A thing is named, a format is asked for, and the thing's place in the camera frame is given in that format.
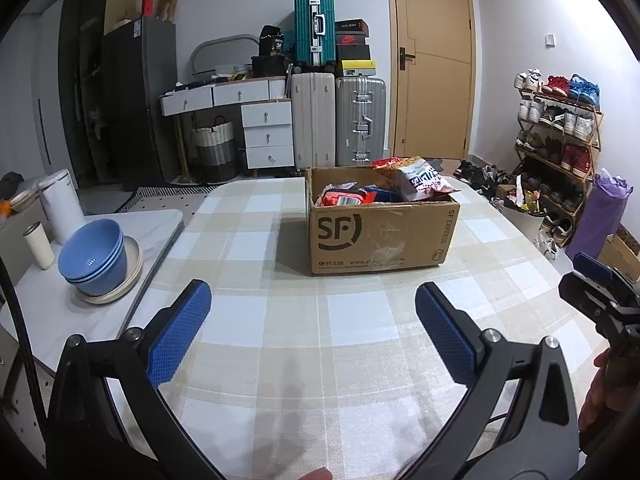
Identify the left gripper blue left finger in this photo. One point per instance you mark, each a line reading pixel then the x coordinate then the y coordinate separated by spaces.
pixel 172 330

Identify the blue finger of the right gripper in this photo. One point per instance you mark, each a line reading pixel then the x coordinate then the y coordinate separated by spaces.
pixel 592 269
pixel 594 299

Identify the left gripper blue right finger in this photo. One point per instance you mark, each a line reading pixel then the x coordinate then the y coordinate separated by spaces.
pixel 454 334

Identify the red small snack pack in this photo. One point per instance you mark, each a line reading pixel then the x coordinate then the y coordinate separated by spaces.
pixel 346 194

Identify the person right hand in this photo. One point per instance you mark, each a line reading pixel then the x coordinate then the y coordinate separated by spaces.
pixel 598 396

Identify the person left hand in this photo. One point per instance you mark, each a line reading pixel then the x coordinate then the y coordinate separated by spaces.
pixel 318 474

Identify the purple bag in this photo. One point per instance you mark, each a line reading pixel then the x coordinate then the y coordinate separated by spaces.
pixel 602 215

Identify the beige plate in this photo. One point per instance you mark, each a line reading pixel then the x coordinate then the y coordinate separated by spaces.
pixel 133 267

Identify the white bucket with items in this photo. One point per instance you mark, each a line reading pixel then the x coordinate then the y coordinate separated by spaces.
pixel 521 207

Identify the blue stacked bowls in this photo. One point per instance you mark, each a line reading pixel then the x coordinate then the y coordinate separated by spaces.
pixel 87 256

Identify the checked tablecloth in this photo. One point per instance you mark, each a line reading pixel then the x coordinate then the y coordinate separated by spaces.
pixel 292 372

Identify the patterned floor rug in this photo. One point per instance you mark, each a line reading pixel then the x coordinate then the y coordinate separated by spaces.
pixel 187 199

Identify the SF cardboard box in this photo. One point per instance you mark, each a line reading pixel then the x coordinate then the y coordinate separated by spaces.
pixel 374 237

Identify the shoe rack with shoes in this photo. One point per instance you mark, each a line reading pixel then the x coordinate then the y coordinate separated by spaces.
pixel 558 145

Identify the white trash bin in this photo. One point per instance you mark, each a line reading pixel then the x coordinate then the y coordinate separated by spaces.
pixel 61 204

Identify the white tumbler cup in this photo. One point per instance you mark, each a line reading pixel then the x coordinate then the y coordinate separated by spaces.
pixel 36 238

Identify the woven laundry basket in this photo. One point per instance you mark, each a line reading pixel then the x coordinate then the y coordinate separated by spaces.
pixel 215 146

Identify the white drawer desk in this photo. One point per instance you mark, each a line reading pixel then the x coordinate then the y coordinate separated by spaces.
pixel 264 115

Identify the wooden door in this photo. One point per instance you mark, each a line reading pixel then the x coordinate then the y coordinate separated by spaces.
pixel 433 77

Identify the silver suitcase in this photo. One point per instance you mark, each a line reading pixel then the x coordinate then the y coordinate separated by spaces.
pixel 360 120

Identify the black refrigerator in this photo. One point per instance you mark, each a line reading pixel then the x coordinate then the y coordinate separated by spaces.
pixel 140 66

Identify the beige suitcase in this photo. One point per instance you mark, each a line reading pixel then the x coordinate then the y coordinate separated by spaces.
pixel 313 120

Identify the stacked shoe boxes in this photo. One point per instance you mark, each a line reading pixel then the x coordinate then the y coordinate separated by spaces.
pixel 353 55

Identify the teal suitcase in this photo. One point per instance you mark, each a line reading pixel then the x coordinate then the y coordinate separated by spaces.
pixel 314 27

